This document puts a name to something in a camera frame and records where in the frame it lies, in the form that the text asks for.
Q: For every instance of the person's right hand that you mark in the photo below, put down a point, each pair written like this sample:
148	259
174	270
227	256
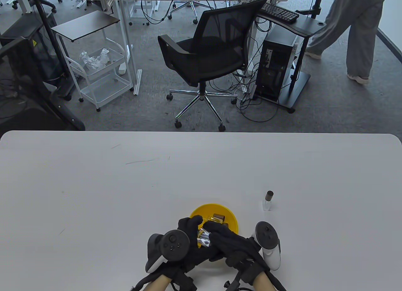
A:
238	247

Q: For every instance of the dark brown side table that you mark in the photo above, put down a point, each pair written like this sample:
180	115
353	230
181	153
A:
84	25

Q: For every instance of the person's left hand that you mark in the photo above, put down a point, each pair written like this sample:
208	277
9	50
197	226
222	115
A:
188	225

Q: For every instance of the person's right forearm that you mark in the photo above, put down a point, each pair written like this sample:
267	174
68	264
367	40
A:
263	285

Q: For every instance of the black computer cart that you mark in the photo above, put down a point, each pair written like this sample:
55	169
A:
309	28

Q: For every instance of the black keyboard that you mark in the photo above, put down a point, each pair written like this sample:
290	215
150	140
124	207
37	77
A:
279	13

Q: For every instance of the black mesh office chair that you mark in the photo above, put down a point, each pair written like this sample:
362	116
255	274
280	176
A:
213	55

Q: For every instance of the black machine enclosure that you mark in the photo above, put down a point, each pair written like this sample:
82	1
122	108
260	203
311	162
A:
19	68

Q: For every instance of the white desk leg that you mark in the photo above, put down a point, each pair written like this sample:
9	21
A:
23	2

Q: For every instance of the black swivel chair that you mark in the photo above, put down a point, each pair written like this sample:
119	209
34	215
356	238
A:
44	3

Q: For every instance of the person's left forearm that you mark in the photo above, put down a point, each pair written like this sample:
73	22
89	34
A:
157	284

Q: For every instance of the crumpled clear plastic wrap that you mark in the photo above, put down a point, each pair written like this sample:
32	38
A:
94	60

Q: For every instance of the white rolling cart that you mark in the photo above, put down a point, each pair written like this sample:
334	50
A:
105	91

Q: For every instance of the black computer tower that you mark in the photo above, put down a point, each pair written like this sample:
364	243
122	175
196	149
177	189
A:
276	61

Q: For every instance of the office chair with white base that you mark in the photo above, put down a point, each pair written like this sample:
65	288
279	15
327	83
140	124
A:
185	6

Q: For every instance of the black stand pole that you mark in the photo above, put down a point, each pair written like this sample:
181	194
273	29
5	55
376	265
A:
47	24

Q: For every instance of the black and white controller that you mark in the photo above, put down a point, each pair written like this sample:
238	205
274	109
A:
172	245
267	234

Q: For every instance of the yellow bowl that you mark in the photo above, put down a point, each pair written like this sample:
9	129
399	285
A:
196	213

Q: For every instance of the clear glass perfume bottle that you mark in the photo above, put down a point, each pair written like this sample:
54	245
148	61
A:
211	219
204	237
267	206

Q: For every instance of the aluminium profile bar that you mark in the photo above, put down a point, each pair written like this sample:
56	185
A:
137	82

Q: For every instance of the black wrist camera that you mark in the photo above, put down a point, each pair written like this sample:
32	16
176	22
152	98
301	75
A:
232	285
185	281

